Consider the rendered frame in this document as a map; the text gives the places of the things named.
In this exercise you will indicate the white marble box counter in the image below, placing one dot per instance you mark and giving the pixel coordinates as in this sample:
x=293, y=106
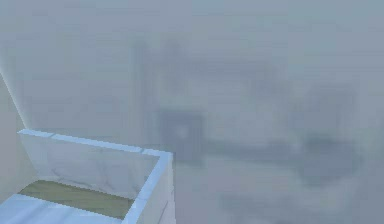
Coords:
x=100, y=166

